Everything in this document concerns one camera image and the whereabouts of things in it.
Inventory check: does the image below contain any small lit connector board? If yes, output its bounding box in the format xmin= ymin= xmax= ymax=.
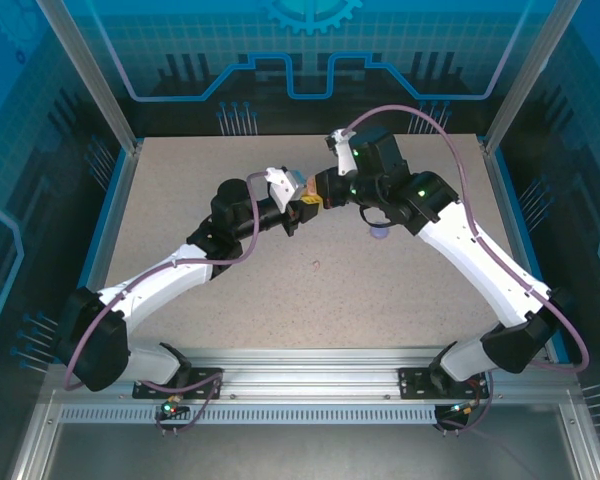
xmin=155 ymin=394 xmax=190 ymax=421
xmin=437 ymin=399 xmax=484 ymax=421

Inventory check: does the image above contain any steel base sheet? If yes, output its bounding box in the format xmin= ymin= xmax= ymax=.
xmin=42 ymin=422 xmax=581 ymax=480

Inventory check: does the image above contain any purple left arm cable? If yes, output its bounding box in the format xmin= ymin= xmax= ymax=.
xmin=62 ymin=171 xmax=226 ymax=437

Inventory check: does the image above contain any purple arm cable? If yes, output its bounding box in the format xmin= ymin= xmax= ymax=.
xmin=62 ymin=171 xmax=226 ymax=437
xmin=346 ymin=103 xmax=591 ymax=437

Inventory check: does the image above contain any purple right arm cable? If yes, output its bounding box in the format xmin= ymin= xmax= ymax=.
xmin=346 ymin=103 xmax=591 ymax=437

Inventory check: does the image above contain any blue-edged aluminium side rail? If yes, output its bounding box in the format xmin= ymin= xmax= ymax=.
xmin=482 ymin=144 xmax=571 ymax=364
xmin=72 ymin=142 xmax=144 ymax=321

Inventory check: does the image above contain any long aluminium base rail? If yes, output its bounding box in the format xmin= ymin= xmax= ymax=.
xmin=124 ymin=346 xmax=581 ymax=405

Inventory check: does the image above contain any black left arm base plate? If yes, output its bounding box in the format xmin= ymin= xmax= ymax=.
xmin=131 ymin=367 xmax=225 ymax=401

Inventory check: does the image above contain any aluminium frame post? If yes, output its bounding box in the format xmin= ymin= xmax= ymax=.
xmin=33 ymin=0 xmax=144 ymax=154
xmin=481 ymin=0 xmax=584 ymax=154

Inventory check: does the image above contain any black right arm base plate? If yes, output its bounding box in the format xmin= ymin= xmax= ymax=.
xmin=398 ymin=366 xmax=487 ymax=401

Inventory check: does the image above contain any slotted grey cable duct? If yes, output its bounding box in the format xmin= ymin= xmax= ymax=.
xmin=58 ymin=404 xmax=440 ymax=427

